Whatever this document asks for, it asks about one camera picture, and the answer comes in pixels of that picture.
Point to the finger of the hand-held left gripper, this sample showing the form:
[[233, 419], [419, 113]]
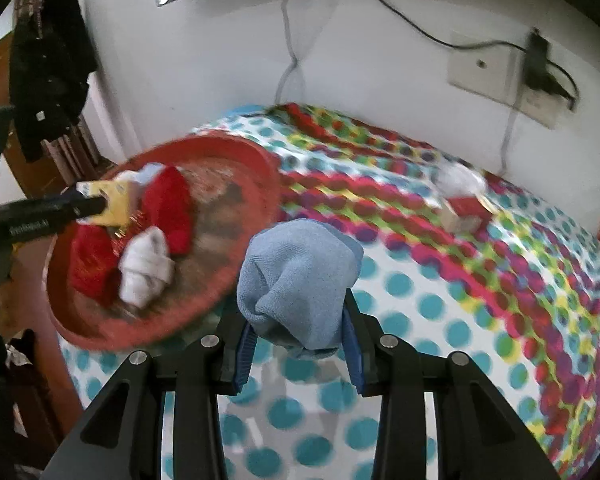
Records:
[[74, 191], [85, 206]]

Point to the white wall plate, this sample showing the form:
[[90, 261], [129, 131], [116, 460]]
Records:
[[467, 80]]

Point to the red plastic basin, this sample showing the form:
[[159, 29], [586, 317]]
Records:
[[220, 240]]

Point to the yellow cardboard box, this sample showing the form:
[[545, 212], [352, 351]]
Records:
[[112, 197]]

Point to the black charger plug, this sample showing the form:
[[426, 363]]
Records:
[[537, 65]]

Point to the black hanging clothes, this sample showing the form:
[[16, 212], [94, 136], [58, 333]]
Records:
[[45, 70]]

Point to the blue and white sock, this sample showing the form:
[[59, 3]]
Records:
[[140, 177]]

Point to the light blue sock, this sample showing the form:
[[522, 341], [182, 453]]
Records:
[[300, 280]]

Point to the red sock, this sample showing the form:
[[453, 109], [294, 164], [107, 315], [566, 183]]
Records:
[[92, 265], [172, 210]]

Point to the wooden chair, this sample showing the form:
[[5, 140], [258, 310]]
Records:
[[45, 170]]

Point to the red foil packet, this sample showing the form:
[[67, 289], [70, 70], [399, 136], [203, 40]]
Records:
[[125, 232]]

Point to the white wall socket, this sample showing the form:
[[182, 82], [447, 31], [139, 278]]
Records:
[[539, 107]]

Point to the polka dot tablecloth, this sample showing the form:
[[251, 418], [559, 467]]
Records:
[[429, 310]]

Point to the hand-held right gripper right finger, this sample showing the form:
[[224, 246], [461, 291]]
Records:
[[354, 360]]

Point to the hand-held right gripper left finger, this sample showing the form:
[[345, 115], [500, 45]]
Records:
[[245, 360]]

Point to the dark red cardboard box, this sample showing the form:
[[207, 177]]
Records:
[[462, 210]]

